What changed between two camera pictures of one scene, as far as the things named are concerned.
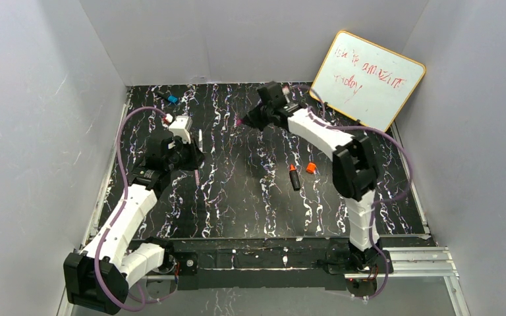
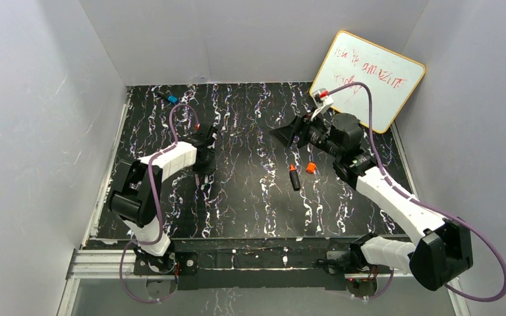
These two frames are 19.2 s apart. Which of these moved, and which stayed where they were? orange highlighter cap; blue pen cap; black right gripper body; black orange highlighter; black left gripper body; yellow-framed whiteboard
Moved: black right gripper body; black left gripper body
Stayed: orange highlighter cap; yellow-framed whiteboard; blue pen cap; black orange highlighter
